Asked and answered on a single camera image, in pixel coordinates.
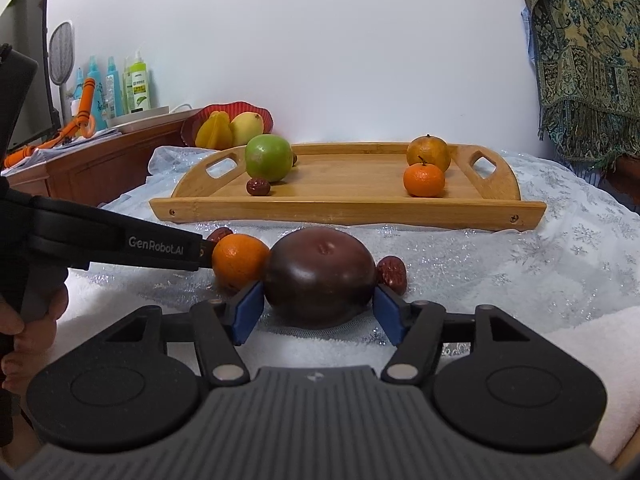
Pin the dark purple round fruit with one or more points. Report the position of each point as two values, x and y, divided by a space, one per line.
320 275

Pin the bright orange fruit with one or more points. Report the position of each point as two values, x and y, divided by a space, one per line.
240 260

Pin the green and white bottle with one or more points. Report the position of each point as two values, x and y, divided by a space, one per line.
137 85

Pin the black monitor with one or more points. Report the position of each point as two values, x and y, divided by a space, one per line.
35 25

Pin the small mandarin orange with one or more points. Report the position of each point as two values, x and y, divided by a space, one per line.
424 179

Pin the light blue striped cloth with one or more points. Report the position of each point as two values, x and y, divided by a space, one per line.
607 180

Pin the red glass fruit bowl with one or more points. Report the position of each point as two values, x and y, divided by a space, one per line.
227 107

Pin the white plastic tray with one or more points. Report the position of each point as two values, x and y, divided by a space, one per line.
140 119

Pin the patterned fringed shawl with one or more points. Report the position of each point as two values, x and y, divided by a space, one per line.
585 35

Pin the yellow mango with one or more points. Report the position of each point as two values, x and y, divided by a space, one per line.
247 127

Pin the small blue bottle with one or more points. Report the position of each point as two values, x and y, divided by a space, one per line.
79 85

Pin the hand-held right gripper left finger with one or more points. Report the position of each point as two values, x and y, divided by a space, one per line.
247 307

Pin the red jujube date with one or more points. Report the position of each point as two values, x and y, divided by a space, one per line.
392 272
258 187
220 235

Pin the stack of papers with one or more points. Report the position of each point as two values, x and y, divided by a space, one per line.
75 141

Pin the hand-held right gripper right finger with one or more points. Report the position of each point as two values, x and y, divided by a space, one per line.
387 310

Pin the yellow starfruit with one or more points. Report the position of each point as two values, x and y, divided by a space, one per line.
215 132

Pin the person's left hand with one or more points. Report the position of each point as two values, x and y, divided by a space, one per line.
42 332

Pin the green apple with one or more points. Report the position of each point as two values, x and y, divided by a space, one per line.
269 159

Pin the wooden cabinet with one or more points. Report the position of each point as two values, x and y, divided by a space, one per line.
100 170

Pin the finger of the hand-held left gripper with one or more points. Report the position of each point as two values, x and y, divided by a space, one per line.
206 255

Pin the wooden serving tray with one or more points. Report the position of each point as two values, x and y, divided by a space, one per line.
340 185

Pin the dull brownish orange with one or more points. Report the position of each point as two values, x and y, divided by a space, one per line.
430 150

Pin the white grey checkered blanket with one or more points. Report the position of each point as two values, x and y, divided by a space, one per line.
590 340

